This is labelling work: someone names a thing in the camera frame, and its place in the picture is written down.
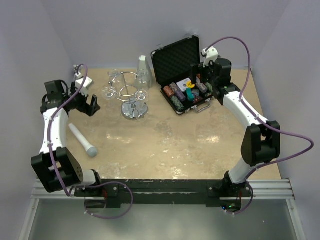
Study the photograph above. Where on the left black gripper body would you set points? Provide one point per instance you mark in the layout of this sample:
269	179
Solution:
79	102

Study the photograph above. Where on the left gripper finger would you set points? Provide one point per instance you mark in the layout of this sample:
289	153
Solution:
94	106
88	109

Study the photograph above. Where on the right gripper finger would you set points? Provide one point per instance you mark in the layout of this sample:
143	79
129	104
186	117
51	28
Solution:
204	76
193	73

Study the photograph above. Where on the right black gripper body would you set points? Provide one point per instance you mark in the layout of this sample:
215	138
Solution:
214	80

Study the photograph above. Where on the clear wine glass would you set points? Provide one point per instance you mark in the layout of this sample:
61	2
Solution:
142	81
109	93
141	103
115	78

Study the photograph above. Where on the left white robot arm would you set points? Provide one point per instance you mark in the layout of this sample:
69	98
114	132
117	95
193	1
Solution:
55	166

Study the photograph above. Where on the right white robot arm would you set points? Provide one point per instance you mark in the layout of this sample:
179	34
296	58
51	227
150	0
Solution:
261	141

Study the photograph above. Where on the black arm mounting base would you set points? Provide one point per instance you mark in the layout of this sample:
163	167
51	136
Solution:
118	202

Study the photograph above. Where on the chrome wine glass rack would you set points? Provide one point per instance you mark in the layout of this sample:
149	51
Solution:
127	95

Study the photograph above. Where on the yellow dealer button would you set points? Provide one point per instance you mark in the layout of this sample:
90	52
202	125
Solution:
189	84

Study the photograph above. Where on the white playing card deck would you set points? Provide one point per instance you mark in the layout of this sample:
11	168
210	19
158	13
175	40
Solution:
182	84

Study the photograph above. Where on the black poker chip case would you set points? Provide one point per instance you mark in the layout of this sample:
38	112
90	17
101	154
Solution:
172	63

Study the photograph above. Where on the teal chip stack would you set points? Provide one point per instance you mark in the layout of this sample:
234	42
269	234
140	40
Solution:
190	95

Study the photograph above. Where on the white grey microphone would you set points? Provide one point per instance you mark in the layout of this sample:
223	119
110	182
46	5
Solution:
90	150

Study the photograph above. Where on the white grey metronome box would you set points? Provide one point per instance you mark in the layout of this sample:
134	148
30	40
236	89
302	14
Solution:
143	64

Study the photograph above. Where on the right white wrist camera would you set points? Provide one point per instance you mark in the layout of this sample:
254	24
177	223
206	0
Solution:
211	55

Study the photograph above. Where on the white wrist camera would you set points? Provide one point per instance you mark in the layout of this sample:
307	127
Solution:
84	87
211	55

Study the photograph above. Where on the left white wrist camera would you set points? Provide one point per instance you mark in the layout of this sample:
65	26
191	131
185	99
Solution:
84	87

